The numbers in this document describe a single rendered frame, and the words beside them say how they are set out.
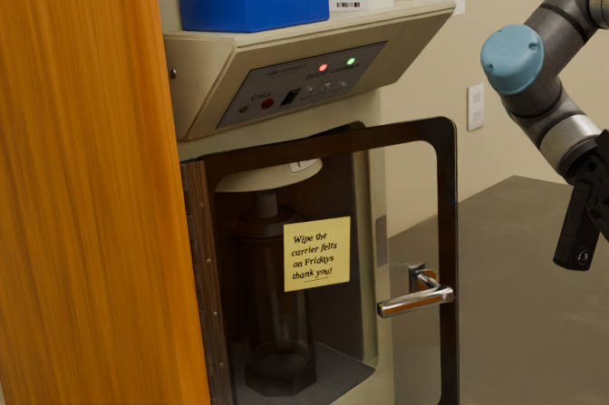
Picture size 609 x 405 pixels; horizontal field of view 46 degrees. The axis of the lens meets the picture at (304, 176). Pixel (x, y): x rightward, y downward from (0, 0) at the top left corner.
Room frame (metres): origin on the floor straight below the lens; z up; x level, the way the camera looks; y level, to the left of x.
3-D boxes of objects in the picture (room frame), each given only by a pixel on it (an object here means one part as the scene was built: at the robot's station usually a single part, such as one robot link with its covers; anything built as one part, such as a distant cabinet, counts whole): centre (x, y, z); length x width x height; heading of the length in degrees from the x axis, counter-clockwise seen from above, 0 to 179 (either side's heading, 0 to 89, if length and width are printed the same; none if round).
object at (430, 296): (0.72, -0.11, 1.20); 0.10 x 0.05 x 0.03; 110
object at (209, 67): (0.74, -0.03, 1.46); 0.32 x 0.11 x 0.10; 133
